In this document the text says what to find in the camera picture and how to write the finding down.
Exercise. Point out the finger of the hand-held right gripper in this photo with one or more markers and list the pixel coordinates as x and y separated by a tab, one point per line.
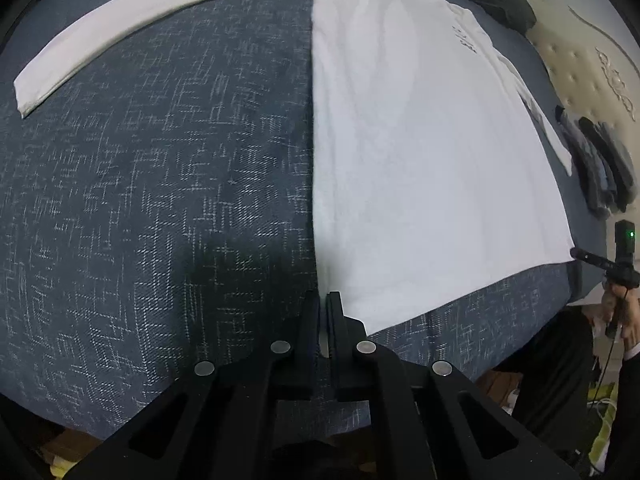
592	257

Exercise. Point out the yellow green bag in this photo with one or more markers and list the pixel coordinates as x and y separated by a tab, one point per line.
605	435

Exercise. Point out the person's dark clothing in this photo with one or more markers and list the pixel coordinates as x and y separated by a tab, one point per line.
555	360

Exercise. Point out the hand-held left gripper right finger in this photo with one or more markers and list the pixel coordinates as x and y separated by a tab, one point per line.
334	350

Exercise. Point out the person's right hand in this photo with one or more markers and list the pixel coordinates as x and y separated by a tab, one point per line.
632	320

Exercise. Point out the stack of folded dark clothes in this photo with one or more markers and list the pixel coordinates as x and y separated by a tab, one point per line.
595	170

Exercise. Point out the person's right forearm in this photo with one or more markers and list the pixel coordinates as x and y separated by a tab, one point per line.
625	400

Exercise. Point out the white long-sleeved shirt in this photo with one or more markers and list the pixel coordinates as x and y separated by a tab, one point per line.
425	160

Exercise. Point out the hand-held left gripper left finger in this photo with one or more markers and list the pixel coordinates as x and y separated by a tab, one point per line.
311	350

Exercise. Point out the cream tufted headboard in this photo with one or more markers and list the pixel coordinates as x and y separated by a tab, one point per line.
575	60

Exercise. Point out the blue patterned bed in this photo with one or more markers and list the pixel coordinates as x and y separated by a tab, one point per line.
150	160

